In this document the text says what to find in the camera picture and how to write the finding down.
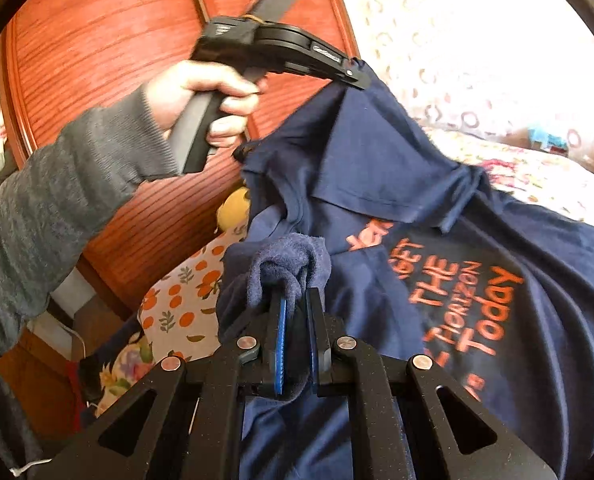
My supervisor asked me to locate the floral quilt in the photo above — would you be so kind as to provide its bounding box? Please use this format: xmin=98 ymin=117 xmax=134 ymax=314
xmin=78 ymin=315 xmax=155 ymax=419

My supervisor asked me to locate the navy blue printed t-shirt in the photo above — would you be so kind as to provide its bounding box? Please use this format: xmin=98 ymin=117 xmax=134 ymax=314
xmin=217 ymin=79 xmax=594 ymax=479

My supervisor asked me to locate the white circle pattern curtain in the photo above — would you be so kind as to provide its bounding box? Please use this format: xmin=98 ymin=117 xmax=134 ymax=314
xmin=326 ymin=0 xmax=594 ymax=181

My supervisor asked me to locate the yellow plush toy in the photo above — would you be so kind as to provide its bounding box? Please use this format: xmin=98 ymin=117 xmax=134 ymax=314
xmin=217 ymin=186 xmax=250 ymax=231

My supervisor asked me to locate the grey sleeved left forearm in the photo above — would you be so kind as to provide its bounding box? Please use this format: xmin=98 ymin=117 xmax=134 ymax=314
xmin=0 ymin=89 xmax=178 ymax=356

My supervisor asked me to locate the teal box by bed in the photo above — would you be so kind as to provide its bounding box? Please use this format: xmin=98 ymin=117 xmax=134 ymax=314
xmin=529 ymin=128 xmax=569 ymax=155

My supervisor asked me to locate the person's left hand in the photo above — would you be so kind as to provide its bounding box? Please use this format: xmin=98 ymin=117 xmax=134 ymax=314
xmin=144 ymin=61 xmax=268 ymax=148

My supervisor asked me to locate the orange fruit print sheet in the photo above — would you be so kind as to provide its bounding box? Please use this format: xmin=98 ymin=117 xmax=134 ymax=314
xmin=138 ymin=220 xmax=247 ymax=363

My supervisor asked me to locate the red wooden headboard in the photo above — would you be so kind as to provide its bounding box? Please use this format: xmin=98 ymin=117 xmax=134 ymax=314
xmin=0 ymin=0 xmax=355 ymax=316

